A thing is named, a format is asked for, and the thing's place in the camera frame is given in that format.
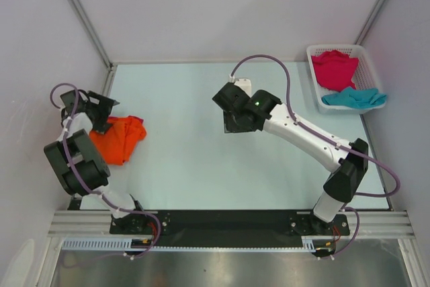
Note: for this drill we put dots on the aluminium frame rail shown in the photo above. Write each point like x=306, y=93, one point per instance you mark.
x=90, y=230

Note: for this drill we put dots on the crimson t shirt in basket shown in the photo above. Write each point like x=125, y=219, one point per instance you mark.
x=334, y=70

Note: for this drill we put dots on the folded crimson t shirt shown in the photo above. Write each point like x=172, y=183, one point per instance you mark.
x=135, y=121

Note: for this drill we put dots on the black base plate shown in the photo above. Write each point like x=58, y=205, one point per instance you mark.
x=231, y=228

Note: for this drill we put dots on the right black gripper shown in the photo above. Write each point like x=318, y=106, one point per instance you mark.
x=230, y=126

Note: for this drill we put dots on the orange t shirt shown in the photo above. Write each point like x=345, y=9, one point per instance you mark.
x=117, y=145

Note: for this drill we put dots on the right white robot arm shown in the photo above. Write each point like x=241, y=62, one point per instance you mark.
x=344, y=160

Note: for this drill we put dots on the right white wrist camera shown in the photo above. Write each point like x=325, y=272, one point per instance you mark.
x=243, y=83

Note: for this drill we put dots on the white plastic basket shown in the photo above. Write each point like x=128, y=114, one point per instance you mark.
x=365, y=76

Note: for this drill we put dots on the teal t shirt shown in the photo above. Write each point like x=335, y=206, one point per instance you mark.
x=356, y=99

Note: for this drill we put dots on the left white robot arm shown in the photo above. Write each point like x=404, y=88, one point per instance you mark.
x=90, y=141

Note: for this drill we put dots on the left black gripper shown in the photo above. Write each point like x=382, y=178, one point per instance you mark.
x=105, y=106

